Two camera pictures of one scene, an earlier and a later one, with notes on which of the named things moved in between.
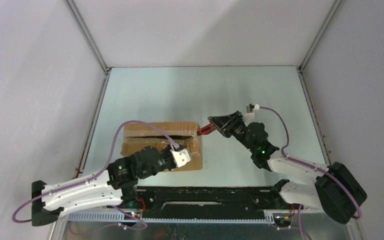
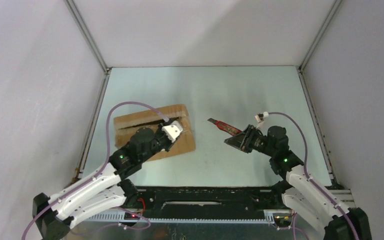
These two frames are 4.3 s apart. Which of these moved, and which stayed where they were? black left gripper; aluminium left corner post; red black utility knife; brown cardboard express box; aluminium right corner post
Moved: black left gripper; red black utility knife; brown cardboard express box
Stayed: aluminium left corner post; aluminium right corner post
